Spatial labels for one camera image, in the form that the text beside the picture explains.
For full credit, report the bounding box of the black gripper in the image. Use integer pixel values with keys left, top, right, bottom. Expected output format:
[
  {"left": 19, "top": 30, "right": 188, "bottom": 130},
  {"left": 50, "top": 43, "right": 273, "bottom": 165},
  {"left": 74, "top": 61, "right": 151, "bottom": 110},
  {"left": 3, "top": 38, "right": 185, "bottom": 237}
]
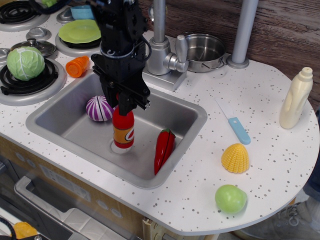
[{"left": 91, "top": 41, "right": 151, "bottom": 116}]

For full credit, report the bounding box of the red toy sauce bottle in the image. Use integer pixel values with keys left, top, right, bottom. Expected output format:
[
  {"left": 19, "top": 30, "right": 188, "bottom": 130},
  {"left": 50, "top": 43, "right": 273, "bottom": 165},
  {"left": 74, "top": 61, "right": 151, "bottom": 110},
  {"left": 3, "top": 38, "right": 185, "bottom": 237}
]
[{"left": 111, "top": 105, "right": 135, "bottom": 154}]

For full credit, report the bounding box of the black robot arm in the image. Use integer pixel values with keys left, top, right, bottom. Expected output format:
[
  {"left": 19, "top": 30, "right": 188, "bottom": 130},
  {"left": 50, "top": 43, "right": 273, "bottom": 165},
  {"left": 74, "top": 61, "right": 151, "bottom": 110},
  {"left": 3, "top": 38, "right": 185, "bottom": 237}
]
[{"left": 87, "top": 0, "right": 151, "bottom": 116}]

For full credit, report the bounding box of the silver toy sink basin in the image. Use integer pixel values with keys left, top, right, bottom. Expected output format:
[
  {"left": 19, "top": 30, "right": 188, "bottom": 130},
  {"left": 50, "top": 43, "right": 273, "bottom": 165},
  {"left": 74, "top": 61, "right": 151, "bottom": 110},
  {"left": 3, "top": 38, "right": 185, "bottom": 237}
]
[{"left": 26, "top": 71, "right": 207, "bottom": 189}]

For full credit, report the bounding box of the cream plastic toy bottle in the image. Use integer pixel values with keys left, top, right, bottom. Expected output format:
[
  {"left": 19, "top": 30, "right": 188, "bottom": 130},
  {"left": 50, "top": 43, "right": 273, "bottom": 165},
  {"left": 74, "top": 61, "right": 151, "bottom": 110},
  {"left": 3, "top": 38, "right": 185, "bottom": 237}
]
[{"left": 279, "top": 67, "right": 313, "bottom": 129}]

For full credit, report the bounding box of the purple striped toy onion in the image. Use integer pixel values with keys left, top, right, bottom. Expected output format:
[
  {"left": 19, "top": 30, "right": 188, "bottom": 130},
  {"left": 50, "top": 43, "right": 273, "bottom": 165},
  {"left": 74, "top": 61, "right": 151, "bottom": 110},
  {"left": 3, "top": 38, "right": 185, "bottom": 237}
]
[{"left": 85, "top": 95, "right": 116, "bottom": 122}]

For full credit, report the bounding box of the orange toy carrot piece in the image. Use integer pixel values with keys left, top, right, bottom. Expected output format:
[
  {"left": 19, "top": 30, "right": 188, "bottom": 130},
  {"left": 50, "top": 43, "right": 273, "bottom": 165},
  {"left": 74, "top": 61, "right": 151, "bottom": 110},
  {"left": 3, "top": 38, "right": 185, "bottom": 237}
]
[{"left": 65, "top": 56, "right": 90, "bottom": 78}]

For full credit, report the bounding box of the silver toy faucet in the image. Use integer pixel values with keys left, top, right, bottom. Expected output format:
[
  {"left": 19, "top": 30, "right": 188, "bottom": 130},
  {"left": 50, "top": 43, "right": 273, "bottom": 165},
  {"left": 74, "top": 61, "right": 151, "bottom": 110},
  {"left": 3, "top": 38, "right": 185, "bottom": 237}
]
[{"left": 142, "top": 0, "right": 189, "bottom": 92}]

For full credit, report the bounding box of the rear right stove burner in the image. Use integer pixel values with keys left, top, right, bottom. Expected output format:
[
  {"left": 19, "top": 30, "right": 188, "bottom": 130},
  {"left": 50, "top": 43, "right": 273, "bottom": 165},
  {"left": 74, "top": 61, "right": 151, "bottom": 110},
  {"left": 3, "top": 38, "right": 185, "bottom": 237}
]
[{"left": 55, "top": 34, "right": 101, "bottom": 58}]

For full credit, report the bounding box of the stove burner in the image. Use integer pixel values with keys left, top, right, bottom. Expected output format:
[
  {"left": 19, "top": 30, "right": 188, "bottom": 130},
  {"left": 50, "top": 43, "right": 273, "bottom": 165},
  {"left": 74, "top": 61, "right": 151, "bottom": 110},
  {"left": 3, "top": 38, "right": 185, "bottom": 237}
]
[
  {"left": 0, "top": 59, "right": 67, "bottom": 106},
  {"left": 0, "top": 0, "right": 49, "bottom": 32},
  {"left": 55, "top": 34, "right": 101, "bottom": 58}
]

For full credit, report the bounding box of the red toy chili pepper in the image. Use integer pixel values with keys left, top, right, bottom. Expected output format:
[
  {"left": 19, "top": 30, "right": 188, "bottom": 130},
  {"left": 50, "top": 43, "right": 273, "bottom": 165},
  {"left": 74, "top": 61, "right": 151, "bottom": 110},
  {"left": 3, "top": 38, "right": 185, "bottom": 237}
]
[{"left": 154, "top": 128, "right": 176, "bottom": 175}]

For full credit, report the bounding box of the green toy plate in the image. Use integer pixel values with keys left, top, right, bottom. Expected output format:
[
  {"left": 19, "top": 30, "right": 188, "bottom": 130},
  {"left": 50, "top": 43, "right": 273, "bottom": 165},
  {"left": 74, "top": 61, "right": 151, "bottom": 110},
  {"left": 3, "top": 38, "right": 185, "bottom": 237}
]
[{"left": 58, "top": 19, "right": 101, "bottom": 44}]

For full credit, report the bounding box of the steel pot lid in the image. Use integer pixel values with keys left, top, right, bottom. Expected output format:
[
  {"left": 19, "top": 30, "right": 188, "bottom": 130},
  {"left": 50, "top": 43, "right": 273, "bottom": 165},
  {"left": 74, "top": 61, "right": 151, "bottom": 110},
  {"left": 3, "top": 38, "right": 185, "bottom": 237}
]
[{"left": 9, "top": 38, "right": 57, "bottom": 57}]

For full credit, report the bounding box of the blue toy bowl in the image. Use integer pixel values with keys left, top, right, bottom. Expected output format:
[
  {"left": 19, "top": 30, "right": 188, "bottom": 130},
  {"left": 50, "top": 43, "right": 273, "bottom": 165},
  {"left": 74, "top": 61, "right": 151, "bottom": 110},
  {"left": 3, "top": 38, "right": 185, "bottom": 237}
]
[{"left": 70, "top": 5, "right": 95, "bottom": 20}]

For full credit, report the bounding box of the grey rear stove knob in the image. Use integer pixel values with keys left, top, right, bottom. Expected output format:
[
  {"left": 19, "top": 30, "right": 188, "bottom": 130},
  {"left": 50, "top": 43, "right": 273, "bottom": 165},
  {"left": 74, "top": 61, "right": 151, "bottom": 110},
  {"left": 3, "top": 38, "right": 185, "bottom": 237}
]
[{"left": 56, "top": 7, "right": 75, "bottom": 24}]

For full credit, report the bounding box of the grey stove knob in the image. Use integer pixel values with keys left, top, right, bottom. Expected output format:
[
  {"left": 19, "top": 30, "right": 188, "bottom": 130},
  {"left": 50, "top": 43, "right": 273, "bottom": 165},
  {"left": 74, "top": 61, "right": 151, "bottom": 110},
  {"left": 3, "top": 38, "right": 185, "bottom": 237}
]
[
  {"left": 25, "top": 26, "right": 52, "bottom": 41},
  {"left": 56, "top": 7, "right": 75, "bottom": 24}
]

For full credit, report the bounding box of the green toy cabbage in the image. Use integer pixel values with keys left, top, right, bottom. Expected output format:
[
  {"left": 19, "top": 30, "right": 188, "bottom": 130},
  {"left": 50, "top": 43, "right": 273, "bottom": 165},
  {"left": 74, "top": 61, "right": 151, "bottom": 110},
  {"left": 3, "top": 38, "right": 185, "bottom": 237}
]
[{"left": 6, "top": 46, "right": 45, "bottom": 81}]

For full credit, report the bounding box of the small stainless steel pot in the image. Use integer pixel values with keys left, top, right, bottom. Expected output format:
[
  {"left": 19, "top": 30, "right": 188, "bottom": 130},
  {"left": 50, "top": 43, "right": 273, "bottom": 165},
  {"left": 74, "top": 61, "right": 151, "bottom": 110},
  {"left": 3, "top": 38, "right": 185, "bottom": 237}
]
[{"left": 182, "top": 32, "right": 227, "bottom": 73}]

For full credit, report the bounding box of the front left stove burner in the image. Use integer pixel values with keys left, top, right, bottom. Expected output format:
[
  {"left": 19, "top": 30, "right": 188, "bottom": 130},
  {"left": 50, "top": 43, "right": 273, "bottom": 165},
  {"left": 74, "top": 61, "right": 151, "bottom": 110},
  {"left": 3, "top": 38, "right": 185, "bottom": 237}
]
[{"left": 0, "top": 59, "right": 67, "bottom": 106}]

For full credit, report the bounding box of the green toy vegetable top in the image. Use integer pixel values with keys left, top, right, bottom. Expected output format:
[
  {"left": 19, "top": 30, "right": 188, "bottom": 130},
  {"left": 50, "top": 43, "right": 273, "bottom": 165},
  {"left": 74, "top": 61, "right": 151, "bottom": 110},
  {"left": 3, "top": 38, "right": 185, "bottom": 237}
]
[{"left": 41, "top": 0, "right": 57, "bottom": 8}]

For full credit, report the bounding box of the rear left stove burner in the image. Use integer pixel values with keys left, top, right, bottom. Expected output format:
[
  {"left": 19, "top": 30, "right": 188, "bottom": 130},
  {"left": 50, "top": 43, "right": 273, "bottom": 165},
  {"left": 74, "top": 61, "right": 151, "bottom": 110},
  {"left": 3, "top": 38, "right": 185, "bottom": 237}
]
[{"left": 0, "top": 0, "right": 49, "bottom": 32}]

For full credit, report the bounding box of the yellow toy corn piece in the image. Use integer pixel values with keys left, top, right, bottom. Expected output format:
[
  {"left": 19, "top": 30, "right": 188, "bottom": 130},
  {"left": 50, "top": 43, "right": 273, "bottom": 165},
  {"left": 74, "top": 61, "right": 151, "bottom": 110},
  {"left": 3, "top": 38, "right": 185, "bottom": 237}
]
[{"left": 221, "top": 143, "right": 250, "bottom": 174}]

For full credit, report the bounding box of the green toy lime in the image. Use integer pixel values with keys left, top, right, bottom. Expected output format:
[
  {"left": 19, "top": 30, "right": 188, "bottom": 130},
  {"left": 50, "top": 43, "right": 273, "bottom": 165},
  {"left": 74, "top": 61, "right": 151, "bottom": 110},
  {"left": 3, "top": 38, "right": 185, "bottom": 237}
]
[{"left": 214, "top": 184, "right": 248, "bottom": 214}]

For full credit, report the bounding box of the grey support pole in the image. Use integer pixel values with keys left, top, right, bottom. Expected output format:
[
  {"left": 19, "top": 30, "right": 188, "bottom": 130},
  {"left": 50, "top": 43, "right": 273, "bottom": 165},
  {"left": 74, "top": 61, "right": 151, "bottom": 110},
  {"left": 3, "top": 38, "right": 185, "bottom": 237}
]
[{"left": 226, "top": 0, "right": 259, "bottom": 69}]

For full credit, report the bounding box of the yellow toy on floor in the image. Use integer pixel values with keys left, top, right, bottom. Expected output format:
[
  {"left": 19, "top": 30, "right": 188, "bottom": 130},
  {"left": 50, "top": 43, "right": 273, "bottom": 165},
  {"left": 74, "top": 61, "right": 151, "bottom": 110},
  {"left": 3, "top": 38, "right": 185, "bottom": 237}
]
[{"left": 13, "top": 222, "right": 38, "bottom": 240}]

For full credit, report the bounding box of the grey sneaker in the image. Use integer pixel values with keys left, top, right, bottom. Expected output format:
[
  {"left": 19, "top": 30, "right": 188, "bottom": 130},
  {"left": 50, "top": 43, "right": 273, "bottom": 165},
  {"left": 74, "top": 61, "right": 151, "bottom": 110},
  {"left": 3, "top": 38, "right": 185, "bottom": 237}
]
[{"left": 234, "top": 201, "right": 320, "bottom": 240}]

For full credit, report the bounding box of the blue handled toy knife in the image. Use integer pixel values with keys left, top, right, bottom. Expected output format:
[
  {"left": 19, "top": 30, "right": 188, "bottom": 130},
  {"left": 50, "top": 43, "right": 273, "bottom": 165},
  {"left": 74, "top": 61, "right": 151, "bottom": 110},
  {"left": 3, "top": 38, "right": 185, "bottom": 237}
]
[{"left": 215, "top": 98, "right": 251, "bottom": 145}]

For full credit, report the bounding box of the toy oven door handle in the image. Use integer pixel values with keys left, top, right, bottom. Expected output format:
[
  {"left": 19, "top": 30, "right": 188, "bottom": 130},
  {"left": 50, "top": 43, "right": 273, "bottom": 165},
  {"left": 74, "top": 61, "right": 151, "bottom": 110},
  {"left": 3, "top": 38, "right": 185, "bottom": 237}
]
[{"left": 14, "top": 175, "right": 76, "bottom": 237}]

